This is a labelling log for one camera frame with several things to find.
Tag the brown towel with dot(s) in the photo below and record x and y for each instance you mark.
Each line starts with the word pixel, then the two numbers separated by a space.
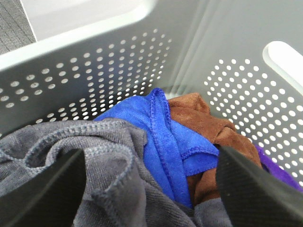
pixel 193 112

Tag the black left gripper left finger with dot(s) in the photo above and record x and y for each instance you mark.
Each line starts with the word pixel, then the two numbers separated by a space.
pixel 50 199

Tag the dark grey towel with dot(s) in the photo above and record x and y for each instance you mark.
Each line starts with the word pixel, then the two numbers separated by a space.
pixel 120 191

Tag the blue towel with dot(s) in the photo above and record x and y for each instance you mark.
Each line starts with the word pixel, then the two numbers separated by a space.
pixel 173 152

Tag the purple towel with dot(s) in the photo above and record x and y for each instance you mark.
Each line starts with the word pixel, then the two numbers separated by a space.
pixel 273 169

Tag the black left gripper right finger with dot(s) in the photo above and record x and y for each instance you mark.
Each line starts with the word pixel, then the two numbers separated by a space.
pixel 254 198

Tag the grey perforated basket orange rim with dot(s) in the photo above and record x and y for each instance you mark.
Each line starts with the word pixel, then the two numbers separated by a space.
pixel 244 57

